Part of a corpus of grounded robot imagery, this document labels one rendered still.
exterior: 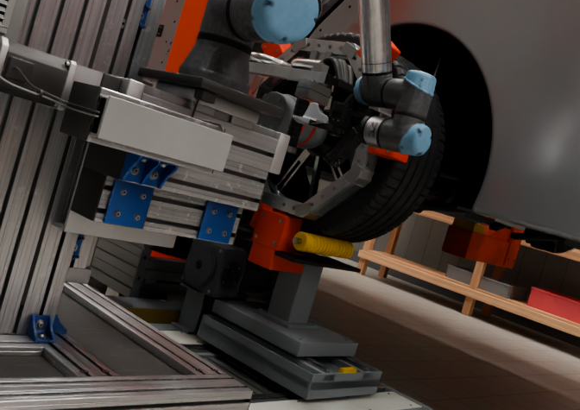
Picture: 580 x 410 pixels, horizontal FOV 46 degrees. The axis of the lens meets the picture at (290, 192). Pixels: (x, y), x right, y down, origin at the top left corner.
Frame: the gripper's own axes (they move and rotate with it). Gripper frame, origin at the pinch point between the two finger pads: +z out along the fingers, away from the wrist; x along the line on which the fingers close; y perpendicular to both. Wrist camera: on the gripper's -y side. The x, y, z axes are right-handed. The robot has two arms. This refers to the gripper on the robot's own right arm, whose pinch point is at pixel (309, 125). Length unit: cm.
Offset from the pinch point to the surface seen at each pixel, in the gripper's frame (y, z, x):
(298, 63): 16.5, 12.1, -1.8
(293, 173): -12.9, 28.7, -30.9
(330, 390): -71, -8, -33
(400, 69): 25.1, -1.4, -29.8
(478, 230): -14, 61, -235
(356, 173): -8.0, -4.3, -20.2
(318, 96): 8.7, 2.2, -2.7
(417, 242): -43, 239, -476
